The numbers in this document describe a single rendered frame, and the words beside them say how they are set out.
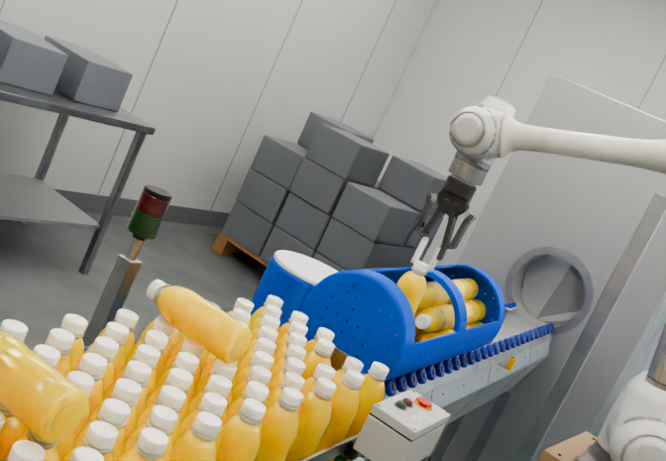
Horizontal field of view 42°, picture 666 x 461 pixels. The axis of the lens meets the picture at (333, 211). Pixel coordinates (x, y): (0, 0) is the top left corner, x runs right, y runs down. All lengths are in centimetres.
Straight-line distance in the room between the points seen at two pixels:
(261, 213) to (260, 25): 136
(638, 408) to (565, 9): 593
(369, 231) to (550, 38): 275
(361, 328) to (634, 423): 65
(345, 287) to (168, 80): 401
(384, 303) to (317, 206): 381
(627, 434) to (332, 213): 415
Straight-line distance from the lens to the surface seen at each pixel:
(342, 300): 210
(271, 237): 604
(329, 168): 582
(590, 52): 743
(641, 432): 187
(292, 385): 160
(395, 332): 204
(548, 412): 344
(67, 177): 576
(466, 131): 187
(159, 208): 183
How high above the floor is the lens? 168
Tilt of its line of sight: 10 degrees down
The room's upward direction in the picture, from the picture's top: 25 degrees clockwise
